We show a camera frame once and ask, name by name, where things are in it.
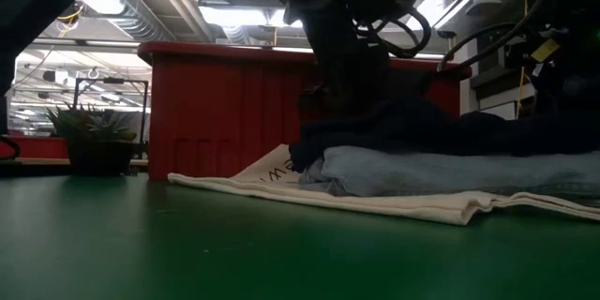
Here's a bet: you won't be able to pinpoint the black round ceiling device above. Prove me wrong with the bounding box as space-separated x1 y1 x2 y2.
54 3 86 29

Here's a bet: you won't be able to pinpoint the navy garment with white label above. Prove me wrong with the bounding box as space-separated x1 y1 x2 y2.
288 97 600 173

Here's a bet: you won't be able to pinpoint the red bench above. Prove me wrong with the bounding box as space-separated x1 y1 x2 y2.
0 134 70 159

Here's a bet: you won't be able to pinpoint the light blue denim jeans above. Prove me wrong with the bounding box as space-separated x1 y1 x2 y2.
298 145 600 199

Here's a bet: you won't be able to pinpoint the red plastic laundry basket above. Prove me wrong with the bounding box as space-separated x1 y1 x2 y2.
138 40 473 182

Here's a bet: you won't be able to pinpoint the cream printed tote bag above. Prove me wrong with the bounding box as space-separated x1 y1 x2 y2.
167 143 600 227

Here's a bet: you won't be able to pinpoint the black cable loop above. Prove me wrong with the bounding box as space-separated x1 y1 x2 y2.
0 134 22 160

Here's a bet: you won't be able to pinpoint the yellow cable tag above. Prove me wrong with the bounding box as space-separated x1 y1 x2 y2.
531 37 562 64

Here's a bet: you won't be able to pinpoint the small potted succulent plant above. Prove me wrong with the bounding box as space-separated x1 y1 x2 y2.
45 102 144 177

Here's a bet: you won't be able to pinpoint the black looped wrist cable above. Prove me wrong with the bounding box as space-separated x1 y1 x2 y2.
437 0 555 74
354 7 433 61

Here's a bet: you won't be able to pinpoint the green table mat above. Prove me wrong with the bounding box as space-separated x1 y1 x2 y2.
0 172 600 300

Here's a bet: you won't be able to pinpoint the white board panel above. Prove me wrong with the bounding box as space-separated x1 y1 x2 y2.
482 100 519 121

